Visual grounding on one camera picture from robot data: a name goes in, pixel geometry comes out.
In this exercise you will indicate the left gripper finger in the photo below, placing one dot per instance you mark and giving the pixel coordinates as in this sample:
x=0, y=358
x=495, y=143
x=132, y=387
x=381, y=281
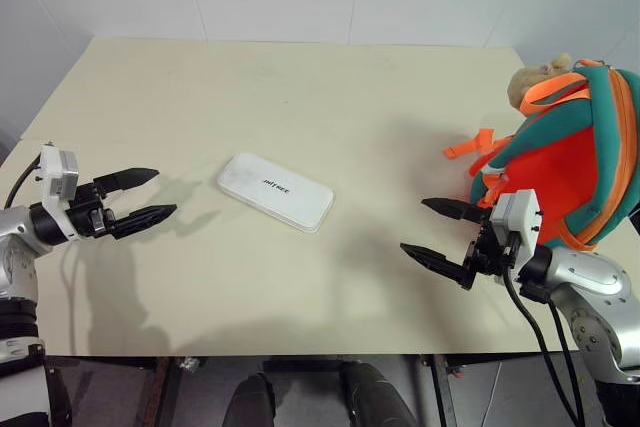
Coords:
x=127, y=179
x=142, y=219

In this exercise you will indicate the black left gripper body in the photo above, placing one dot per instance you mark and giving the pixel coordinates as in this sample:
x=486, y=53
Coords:
x=87, y=212

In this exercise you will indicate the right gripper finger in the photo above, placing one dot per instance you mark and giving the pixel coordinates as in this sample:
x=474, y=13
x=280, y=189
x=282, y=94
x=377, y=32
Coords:
x=440, y=262
x=452, y=209

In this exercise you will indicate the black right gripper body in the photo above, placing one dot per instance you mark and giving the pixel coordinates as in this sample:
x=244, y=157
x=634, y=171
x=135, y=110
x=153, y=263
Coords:
x=495, y=252

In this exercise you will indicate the green and orange backpack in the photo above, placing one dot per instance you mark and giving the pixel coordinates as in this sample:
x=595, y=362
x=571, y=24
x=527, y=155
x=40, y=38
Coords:
x=565, y=162

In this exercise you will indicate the white rectangular case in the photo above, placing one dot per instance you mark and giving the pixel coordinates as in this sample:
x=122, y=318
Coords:
x=275, y=192

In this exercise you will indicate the beige plush toy pendant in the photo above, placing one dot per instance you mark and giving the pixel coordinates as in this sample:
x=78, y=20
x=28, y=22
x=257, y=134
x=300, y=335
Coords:
x=530, y=79

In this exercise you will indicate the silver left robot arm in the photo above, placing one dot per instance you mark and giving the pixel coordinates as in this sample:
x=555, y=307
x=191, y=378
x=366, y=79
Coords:
x=15, y=227

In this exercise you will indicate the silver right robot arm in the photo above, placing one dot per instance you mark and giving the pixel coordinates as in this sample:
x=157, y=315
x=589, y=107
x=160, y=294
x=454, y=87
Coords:
x=595, y=277

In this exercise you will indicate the rusty metal table leg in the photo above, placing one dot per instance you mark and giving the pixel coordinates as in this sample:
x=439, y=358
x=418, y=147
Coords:
x=152, y=392
x=445, y=392

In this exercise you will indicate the dark rounded shape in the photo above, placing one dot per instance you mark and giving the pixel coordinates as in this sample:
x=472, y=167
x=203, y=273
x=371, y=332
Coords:
x=372, y=397
x=252, y=402

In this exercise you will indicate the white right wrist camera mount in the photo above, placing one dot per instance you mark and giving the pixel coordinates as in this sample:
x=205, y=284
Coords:
x=520, y=217

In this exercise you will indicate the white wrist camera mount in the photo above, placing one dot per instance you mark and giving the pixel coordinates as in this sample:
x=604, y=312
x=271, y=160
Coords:
x=520, y=217
x=55, y=172

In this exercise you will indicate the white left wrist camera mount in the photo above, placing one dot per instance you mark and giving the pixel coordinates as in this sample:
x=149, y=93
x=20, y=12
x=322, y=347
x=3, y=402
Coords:
x=55, y=172

